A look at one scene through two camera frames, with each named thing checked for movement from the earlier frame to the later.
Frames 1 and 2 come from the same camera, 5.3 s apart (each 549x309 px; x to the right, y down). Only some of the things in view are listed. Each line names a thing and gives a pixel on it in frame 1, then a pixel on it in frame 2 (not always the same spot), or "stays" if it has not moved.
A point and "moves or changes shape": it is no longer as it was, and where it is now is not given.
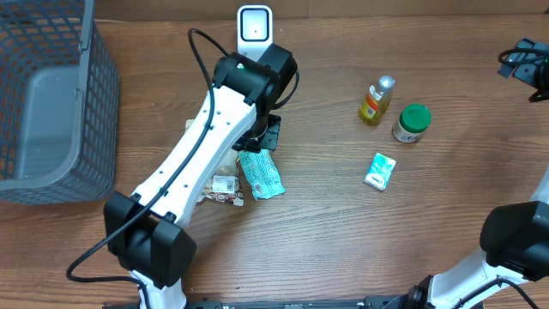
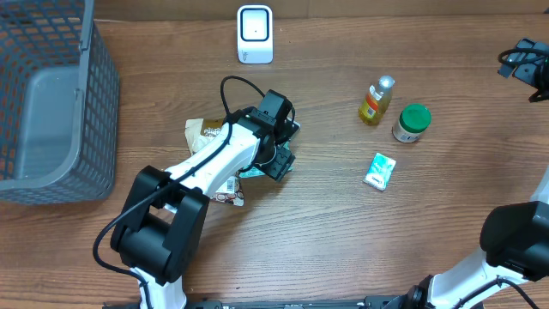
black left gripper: x=269 y=142 -> x=280 y=166
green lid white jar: x=413 y=122 stays
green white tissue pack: x=379 y=172 stays
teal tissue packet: x=262 y=172 moves or changes shape
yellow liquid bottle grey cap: x=377 y=100 stays
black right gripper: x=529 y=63 stays
